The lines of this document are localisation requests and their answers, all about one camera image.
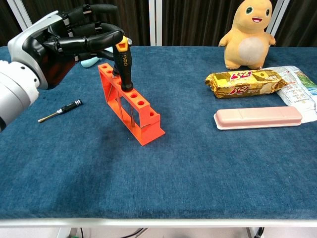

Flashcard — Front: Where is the gold biscuit pack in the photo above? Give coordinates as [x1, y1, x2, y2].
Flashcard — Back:
[205, 69, 288, 99]

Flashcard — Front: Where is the pink pencil case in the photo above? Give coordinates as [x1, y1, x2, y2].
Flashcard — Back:
[213, 106, 303, 130]

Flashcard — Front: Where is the dark pleated curtain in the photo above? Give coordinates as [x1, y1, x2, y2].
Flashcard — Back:
[274, 0, 317, 47]
[22, 0, 151, 47]
[162, 0, 280, 47]
[0, 0, 24, 47]

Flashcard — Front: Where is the grey black handled tool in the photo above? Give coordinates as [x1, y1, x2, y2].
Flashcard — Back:
[111, 37, 132, 79]

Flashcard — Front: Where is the small black nut driver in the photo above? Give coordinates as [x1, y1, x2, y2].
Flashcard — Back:
[37, 99, 83, 123]

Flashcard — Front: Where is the light blue toy hammer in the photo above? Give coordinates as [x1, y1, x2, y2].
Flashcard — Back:
[81, 57, 100, 68]

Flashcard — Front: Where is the white frame post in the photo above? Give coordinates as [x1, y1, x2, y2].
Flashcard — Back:
[6, 0, 34, 32]
[264, 0, 290, 38]
[148, 0, 163, 47]

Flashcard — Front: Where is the yellow plush toy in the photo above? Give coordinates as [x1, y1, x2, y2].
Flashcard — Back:
[218, 0, 277, 70]

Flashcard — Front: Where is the orange tool rack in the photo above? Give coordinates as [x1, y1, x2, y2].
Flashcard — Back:
[98, 63, 166, 147]

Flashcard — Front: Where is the black orange flathead screwdriver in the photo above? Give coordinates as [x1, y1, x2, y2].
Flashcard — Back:
[112, 36, 136, 127]

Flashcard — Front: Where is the white crumpled snack packet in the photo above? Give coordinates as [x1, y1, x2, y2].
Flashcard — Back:
[260, 65, 317, 123]

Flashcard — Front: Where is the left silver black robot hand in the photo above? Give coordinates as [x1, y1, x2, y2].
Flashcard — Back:
[7, 3, 124, 90]

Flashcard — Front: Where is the blue table cloth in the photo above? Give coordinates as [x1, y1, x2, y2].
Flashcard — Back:
[0, 46, 317, 220]

